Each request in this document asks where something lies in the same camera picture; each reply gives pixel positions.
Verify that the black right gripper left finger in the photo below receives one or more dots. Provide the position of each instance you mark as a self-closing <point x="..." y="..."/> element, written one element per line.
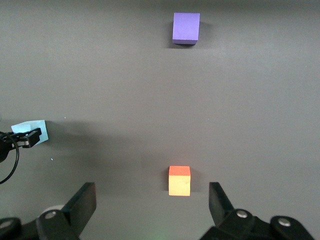
<point x="80" y="207"/>

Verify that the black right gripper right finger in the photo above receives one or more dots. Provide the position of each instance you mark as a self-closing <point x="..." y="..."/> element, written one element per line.
<point x="220" y="207"/>

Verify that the light blue foam block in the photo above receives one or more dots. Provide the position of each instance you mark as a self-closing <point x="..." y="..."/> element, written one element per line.
<point x="25" y="126"/>

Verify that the orange foam block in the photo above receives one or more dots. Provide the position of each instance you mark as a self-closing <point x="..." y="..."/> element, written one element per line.
<point x="179" y="183"/>

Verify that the dark grey table mat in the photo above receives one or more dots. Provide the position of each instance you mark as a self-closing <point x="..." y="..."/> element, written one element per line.
<point x="125" y="87"/>

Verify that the purple foam block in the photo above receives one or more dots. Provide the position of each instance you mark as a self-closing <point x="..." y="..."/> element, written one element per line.
<point x="186" y="27"/>

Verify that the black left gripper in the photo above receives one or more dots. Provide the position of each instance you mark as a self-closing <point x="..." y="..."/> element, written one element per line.
<point x="5" y="147"/>

